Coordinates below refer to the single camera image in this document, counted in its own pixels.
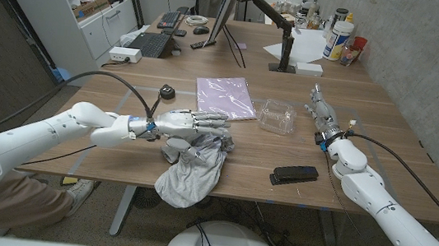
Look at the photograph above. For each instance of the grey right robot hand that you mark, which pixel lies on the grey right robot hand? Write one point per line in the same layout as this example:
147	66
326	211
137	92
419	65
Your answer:
326	116

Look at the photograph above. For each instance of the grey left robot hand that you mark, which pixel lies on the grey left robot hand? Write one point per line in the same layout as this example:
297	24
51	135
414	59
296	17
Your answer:
182	123

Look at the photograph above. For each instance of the grey shirt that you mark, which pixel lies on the grey shirt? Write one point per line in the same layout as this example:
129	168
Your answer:
192	178

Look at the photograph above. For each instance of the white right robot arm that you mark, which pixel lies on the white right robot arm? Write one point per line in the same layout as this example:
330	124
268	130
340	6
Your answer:
393	219

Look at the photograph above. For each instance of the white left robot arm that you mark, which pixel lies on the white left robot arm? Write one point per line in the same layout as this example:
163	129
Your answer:
35	143

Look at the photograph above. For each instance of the clear plastic clamshell container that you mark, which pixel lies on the clear plastic clamshell container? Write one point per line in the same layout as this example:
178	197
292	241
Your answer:
277	117

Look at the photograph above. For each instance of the black stapler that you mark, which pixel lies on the black stapler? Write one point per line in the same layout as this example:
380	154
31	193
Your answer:
294	174

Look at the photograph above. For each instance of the purple paper pack in plastic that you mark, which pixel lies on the purple paper pack in plastic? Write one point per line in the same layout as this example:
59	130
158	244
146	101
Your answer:
224	96

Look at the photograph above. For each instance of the small white box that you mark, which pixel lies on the small white box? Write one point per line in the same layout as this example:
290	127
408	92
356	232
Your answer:
308	69

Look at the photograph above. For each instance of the clear drinking glass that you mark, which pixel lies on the clear drinking glass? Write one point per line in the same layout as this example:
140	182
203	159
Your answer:
349	56

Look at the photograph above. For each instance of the white paper sheet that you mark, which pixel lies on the white paper sheet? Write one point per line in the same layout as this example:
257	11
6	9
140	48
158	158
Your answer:
305	46

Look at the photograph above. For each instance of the white wipes canister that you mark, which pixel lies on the white wipes canister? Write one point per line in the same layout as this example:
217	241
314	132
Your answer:
337	41

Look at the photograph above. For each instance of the black remote control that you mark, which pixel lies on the black remote control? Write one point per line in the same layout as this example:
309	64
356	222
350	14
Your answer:
202	44

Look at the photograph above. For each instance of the red cup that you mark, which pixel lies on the red cup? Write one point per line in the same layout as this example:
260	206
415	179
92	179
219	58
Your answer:
360	43

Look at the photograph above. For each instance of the black keyboard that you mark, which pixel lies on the black keyboard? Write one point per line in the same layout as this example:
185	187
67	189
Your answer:
150	44
168	19

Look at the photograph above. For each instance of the white power strip box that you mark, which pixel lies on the white power strip box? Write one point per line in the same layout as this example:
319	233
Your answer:
124	54

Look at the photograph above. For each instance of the small black device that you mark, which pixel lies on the small black device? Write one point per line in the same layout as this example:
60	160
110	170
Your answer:
180	33

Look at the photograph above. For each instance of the black computer mouse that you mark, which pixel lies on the black computer mouse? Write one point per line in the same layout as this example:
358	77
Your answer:
201	30

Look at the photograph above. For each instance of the purple sticky note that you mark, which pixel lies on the purple sticky note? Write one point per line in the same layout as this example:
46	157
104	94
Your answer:
240	46

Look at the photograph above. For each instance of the yellow bottle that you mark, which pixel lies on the yellow bottle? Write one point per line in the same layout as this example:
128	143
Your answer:
349	18

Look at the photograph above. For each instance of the grey metal table leg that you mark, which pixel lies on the grey metal table leg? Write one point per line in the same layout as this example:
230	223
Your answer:
328	239
122	211

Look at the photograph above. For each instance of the white shoe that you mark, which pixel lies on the white shoe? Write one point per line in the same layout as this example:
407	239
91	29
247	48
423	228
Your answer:
81	191

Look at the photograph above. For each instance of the black computer monitor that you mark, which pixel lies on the black computer monitor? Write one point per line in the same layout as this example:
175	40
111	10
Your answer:
225	7

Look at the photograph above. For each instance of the cardboard box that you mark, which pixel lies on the cardboard box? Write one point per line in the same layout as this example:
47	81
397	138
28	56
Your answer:
91	7

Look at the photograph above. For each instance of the white shelf cabinet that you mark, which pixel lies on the white shelf cabinet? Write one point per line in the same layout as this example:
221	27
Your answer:
49	21

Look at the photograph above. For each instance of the person's leg in brown trousers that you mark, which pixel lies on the person's leg in brown trousers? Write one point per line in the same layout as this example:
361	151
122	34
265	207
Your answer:
23	204

